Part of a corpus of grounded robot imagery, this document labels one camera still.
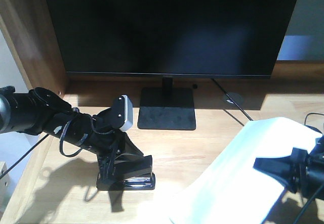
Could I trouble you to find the white paper sheet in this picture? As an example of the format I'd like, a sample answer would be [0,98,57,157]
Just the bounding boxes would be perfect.
[168,117,321,223]

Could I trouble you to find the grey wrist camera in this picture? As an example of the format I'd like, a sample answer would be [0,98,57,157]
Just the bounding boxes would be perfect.
[110,95,134,132]

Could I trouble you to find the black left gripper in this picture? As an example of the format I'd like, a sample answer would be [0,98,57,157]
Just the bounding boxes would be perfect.
[50,110,144,158]

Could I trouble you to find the black orange stapler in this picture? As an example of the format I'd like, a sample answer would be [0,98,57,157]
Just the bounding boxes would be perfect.
[96,155,155,191]

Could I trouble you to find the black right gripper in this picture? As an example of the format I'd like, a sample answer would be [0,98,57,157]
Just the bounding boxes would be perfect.
[253,137,323,199]

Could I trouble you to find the wooden desk with drawers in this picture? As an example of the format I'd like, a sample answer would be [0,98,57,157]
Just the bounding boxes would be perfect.
[1,0,323,223]

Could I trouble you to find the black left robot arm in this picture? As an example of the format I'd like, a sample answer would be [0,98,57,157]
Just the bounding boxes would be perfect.
[1,86,144,161]

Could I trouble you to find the black monitor stand base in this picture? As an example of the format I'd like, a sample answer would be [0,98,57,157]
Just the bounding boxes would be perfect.
[137,78,196,130]

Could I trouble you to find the black monitor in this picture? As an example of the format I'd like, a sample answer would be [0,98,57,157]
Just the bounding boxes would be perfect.
[46,0,297,78]

